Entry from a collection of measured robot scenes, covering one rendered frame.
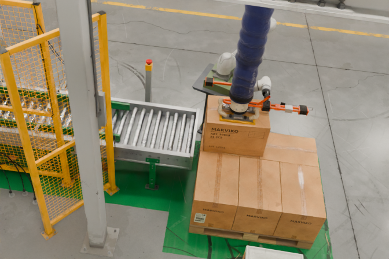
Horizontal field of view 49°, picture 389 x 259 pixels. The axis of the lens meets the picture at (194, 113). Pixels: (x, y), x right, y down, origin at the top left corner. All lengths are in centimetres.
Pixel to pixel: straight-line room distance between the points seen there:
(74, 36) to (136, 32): 436
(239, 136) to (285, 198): 71
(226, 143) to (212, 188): 48
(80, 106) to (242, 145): 189
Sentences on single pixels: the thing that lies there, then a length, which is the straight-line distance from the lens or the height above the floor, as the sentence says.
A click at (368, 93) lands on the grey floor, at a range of 661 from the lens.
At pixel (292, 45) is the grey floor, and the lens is 709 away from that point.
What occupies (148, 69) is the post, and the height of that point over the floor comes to 95.
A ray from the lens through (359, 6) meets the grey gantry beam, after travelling 147.
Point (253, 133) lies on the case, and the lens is 413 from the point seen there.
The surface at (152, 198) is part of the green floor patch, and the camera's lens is 459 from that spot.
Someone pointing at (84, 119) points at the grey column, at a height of 168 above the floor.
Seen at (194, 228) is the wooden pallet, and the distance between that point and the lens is 431.
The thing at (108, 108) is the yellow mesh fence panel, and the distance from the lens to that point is 377.
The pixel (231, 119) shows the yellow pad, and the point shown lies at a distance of 405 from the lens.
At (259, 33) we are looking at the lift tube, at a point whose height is 192.
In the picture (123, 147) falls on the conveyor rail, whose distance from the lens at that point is 424.
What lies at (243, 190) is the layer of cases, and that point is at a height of 54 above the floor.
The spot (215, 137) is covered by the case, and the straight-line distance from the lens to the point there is 415.
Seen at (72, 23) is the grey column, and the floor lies 242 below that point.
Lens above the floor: 374
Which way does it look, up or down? 43 degrees down
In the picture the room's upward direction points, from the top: 7 degrees clockwise
